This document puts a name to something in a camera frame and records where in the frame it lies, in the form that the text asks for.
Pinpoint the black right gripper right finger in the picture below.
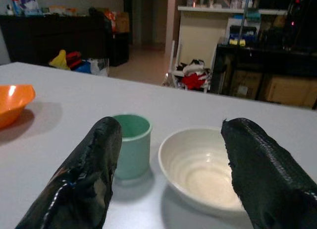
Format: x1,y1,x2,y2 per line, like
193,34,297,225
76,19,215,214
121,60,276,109
220,117,317,229

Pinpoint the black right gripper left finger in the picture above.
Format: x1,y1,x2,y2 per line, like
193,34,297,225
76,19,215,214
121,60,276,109
15,116,123,229

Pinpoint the mint green plastic cup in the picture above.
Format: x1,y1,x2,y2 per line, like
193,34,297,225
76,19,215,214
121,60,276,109
110,114,153,179

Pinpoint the white ceramic bowl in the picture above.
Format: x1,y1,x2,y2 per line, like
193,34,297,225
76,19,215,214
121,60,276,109
158,126,246,212

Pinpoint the cardboard box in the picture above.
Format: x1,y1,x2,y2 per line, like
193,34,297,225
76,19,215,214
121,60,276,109
263,74,317,108
229,69,264,100

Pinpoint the orange plastic bowl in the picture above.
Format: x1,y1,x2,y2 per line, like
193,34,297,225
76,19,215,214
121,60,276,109
0,84,36,130

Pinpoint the clear plastic bag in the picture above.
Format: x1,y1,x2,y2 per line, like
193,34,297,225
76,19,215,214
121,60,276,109
87,57,110,77

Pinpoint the black shelf table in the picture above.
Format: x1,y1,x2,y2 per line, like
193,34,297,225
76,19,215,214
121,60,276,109
212,43,317,101

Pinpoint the red plastic toy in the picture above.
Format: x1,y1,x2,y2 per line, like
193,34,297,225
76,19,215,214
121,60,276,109
65,51,83,69

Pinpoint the yellow plastic toy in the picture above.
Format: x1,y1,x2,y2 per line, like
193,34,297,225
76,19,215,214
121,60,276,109
49,49,71,71

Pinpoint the pile of red white clothes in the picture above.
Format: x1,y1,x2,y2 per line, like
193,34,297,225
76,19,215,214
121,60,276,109
174,59,212,91

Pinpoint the white chair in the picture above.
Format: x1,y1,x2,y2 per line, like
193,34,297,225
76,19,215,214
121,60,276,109
167,37,220,93

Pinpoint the dark wooden sideboard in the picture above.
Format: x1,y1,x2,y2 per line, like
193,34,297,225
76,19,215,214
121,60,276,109
0,12,130,67

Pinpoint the blue yellow black tool case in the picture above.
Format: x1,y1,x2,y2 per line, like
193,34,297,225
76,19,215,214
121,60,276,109
228,25,257,47

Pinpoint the orange snack bag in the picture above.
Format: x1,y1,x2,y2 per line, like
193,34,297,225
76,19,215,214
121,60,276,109
104,10,117,33

